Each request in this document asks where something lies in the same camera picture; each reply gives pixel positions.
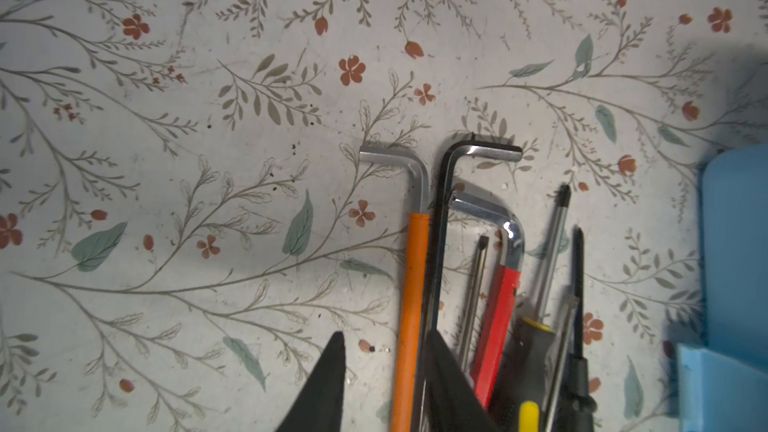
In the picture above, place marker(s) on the long black hex key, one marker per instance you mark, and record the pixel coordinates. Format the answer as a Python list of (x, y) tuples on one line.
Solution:
[(437, 237)]

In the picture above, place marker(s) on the yellow black screwdriver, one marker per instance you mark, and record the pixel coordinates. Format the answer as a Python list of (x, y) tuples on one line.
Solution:
[(521, 398)]

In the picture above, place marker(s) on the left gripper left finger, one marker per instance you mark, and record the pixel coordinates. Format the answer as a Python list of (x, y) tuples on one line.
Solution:
[(319, 405)]

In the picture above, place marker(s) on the orange handled black screwdriver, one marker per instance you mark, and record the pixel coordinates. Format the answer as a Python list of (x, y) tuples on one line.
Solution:
[(576, 407)]

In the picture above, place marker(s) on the light blue plastic tool box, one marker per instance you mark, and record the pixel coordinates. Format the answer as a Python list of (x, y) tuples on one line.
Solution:
[(723, 382)]

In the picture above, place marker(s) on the red handled hex key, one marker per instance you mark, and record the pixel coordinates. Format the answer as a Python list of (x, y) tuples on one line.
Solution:
[(502, 295)]

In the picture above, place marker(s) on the clear handled small screwdriver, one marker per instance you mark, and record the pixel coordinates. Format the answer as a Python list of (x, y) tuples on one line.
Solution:
[(476, 278)]

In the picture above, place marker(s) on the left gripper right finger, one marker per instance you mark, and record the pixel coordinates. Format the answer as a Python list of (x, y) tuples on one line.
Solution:
[(451, 402)]

